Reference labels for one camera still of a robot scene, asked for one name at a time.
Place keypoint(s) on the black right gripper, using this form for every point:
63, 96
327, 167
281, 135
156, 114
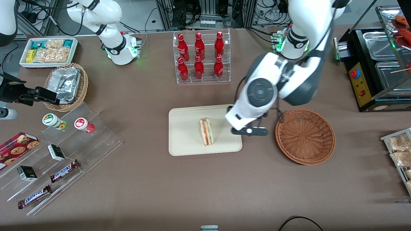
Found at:
11, 90

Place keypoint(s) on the triangular sandwich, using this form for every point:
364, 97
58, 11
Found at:
207, 131

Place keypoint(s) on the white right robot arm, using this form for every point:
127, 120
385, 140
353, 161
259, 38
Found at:
112, 12

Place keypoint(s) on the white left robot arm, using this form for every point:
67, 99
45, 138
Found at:
260, 93

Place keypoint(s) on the light brown wicker basket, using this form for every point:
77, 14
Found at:
84, 86

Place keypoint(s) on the beige plastic tray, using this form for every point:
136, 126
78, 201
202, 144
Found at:
183, 131

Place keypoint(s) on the round brown wicker basket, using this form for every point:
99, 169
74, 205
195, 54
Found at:
305, 136

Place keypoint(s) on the green lid cup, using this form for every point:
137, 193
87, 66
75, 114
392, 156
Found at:
51, 119

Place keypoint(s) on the silver foil container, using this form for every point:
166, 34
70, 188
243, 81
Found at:
65, 83

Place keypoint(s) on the white snack bin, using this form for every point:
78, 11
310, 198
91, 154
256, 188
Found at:
24, 64

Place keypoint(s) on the yellow snack packet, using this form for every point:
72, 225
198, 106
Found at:
30, 55

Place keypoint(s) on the large clear peanut bag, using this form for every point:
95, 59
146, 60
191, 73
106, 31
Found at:
51, 55

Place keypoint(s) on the red lid cup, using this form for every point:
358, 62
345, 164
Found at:
82, 124

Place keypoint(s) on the teal snack packet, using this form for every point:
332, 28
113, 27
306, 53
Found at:
37, 44
68, 43

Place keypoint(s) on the red cookie box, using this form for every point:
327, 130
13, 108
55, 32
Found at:
16, 147

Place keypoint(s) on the small black box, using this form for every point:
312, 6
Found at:
27, 173
56, 152

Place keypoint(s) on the small clear peanut bag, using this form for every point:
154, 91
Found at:
54, 43

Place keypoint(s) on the clear acrylic stepped shelf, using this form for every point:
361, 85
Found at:
96, 144

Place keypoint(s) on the snickers chocolate bar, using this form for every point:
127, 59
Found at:
33, 196
64, 171

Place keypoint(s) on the red cola bottle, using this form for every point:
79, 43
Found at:
183, 48
199, 69
199, 46
183, 70
219, 45
218, 69

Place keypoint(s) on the clear acrylic bottle rack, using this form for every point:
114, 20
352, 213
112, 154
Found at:
202, 81

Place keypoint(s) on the white power strip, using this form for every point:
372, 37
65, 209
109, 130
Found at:
207, 23

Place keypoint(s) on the small grey device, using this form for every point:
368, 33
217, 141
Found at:
209, 228

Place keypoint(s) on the black hot food warmer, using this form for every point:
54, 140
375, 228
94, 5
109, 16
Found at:
361, 83

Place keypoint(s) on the steel food pan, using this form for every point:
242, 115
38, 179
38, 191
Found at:
390, 75
379, 45

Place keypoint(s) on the clear bag of pastries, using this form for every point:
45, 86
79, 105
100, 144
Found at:
409, 185
399, 142
408, 174
401, 158

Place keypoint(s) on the red sausage on skewer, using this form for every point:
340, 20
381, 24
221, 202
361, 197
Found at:
402, 20
404, 38

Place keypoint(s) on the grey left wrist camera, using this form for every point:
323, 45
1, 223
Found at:
249, 131

